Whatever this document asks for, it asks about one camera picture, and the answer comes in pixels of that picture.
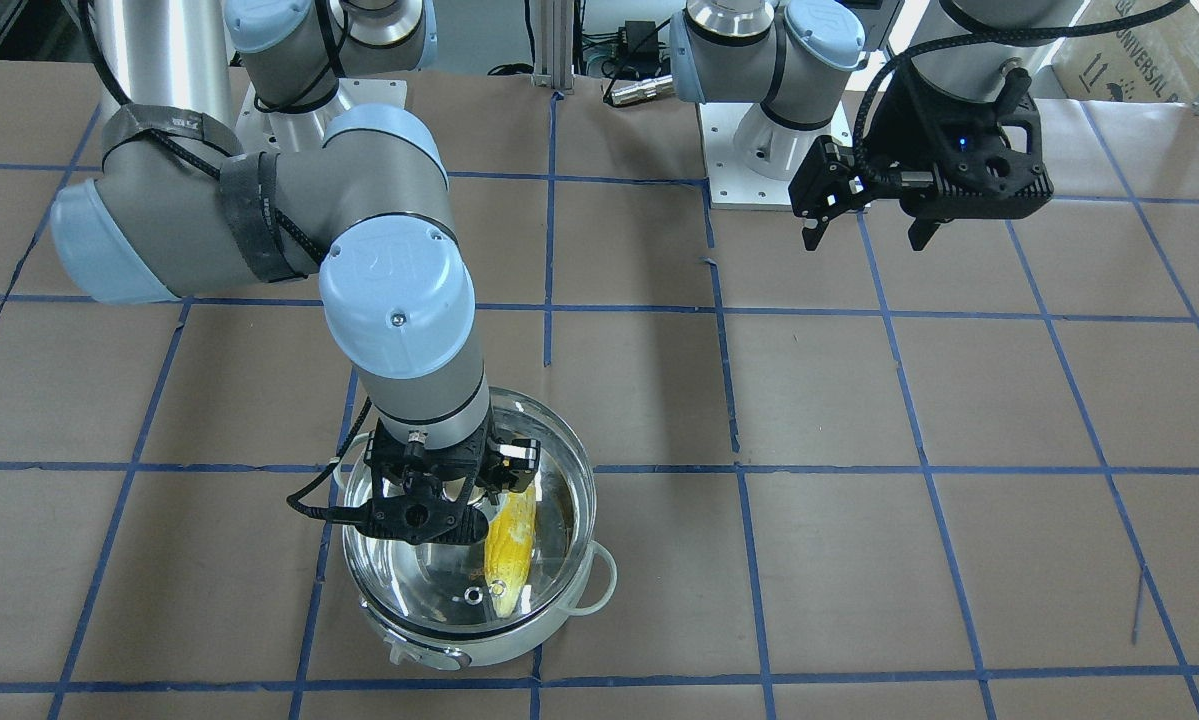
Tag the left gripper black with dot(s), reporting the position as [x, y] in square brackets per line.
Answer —
[891, 130]

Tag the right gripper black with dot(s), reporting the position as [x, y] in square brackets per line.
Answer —
[508, 459]

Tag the yellow corn cob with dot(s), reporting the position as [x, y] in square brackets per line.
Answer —
[508, 550]

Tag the glass pot lid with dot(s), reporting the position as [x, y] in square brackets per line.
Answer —
[526, 417]

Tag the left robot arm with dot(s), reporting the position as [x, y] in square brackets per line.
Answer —
[794, 58]

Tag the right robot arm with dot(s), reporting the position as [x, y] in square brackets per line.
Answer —
[233, 156]

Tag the pale green steel pot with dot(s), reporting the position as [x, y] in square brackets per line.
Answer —
[519, 630]

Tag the cardboard box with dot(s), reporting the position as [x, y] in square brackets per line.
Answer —
[1154, 63]

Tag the aluminium frame post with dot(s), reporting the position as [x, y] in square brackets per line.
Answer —
[554, 31]

